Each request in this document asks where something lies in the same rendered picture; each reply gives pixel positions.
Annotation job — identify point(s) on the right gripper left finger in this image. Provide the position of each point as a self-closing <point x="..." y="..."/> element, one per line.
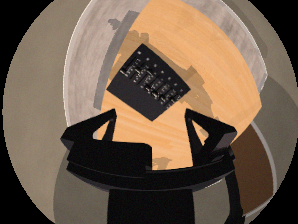
<point x="87" y="127"/>

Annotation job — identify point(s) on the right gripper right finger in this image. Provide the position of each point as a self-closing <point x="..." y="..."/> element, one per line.
<point x="220" y="135"/>

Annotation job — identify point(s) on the black lighting desk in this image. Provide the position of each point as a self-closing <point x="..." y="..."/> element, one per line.
<point x="159" y="81"/>

